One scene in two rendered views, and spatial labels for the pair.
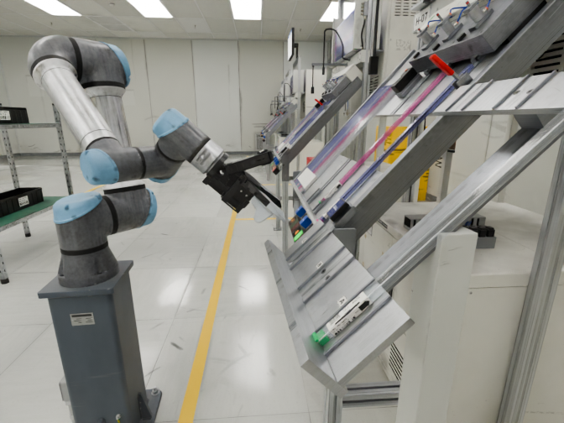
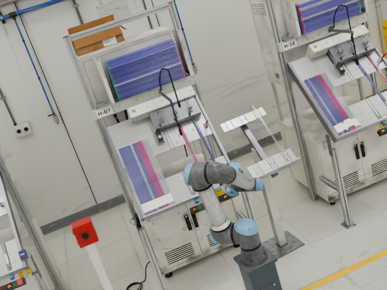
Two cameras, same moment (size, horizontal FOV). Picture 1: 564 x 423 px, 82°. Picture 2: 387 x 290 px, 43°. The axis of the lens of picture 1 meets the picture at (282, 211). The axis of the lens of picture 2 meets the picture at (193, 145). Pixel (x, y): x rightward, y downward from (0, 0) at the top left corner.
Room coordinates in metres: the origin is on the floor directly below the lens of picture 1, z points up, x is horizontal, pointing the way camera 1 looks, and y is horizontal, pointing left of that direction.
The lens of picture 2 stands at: (1.25, 2.82, 2.14)
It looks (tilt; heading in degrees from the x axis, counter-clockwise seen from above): 20 degrees down; 263
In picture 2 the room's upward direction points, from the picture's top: 17 degrees counter-clockwise
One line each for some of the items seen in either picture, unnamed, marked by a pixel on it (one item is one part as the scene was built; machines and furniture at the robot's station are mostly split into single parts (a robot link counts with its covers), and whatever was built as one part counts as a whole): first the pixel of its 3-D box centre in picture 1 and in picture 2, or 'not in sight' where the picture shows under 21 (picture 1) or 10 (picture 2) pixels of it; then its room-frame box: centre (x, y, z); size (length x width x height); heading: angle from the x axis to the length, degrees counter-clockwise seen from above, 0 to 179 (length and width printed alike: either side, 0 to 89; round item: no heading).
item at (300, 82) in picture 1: (301, 121); not in sight; (5.77, -0.34, 0.95); 1.36 x 0.82 x 1.90; 94
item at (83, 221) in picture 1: (83, 218); (246, 232); (0.86, 0.55, 0.72); 0.13 x 0.12 x 0.14; 141
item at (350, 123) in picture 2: not in sight; (345, 116); (-0.39, -0.64, 0.65); 1.01 x 0.73 x 1.29; 94
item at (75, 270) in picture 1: (87, 258); (252, 250); (0.85, 0.55, 0.60); 0.15 x 0.15 x 0.10
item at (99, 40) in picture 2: not in sight; (110, 30); (1.15, -0.88, 1.82); 0.68 x 0.30 x 0.20; 4
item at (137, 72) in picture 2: not in sight; (145, 69); (1.02, -0.59, 1.52); 0.51 x 0.13 x 0.27; 4
